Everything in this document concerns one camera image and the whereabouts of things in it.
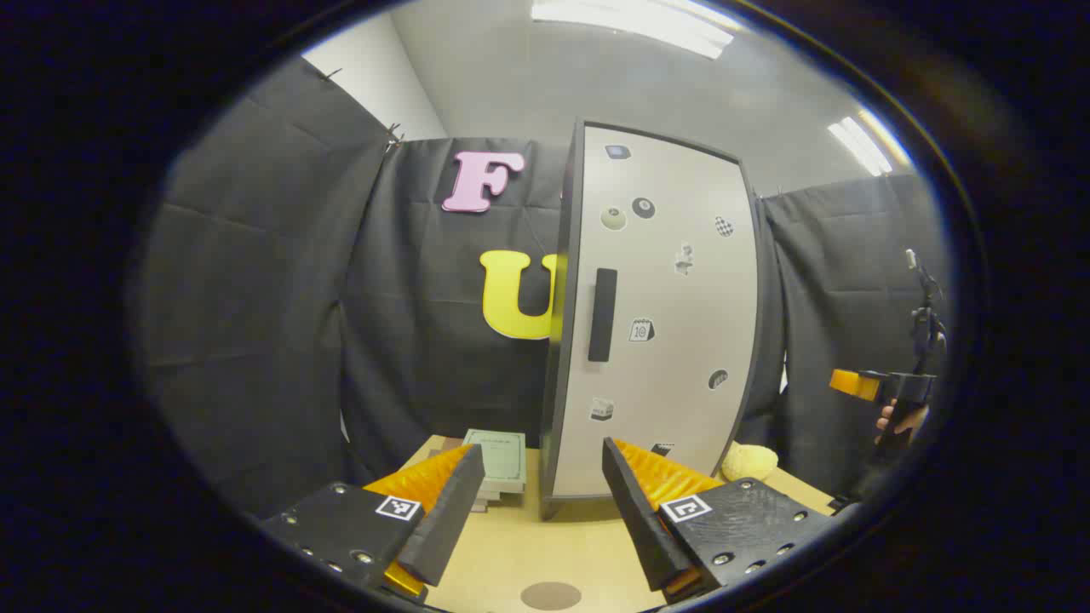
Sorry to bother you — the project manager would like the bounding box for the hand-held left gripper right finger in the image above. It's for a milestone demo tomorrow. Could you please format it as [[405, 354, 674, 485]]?
[[602, 437, 840, 601]]

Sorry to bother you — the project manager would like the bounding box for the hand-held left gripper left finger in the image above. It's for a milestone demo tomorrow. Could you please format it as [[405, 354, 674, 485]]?
[[260, 443, 486, 601]]

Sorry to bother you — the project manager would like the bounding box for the round brown coaster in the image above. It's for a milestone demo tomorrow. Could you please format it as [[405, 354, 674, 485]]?
[[520, 581, 583, 611]]

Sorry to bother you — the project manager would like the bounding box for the white cabinet door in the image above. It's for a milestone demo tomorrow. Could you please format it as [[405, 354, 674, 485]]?
[[552, 123, 761, 501]]

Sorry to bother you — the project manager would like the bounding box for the dark grey cabinet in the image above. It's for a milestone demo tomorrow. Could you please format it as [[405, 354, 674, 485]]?
[[539, 117, 763, 522]]

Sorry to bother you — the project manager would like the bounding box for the black door handle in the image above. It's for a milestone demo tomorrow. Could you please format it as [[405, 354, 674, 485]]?
[[588, 268, 618, 364]]

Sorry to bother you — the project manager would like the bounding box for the green book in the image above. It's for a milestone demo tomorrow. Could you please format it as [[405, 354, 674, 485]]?
[[462, 428, 528, 495]]

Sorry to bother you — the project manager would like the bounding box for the yellow plush toy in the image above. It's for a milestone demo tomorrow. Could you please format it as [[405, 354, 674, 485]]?
[[721, 442, 779, 484]]

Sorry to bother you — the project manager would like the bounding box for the black backdrop cloth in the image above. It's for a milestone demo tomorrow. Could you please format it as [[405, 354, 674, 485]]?
[[141, 55, 951, 517]]

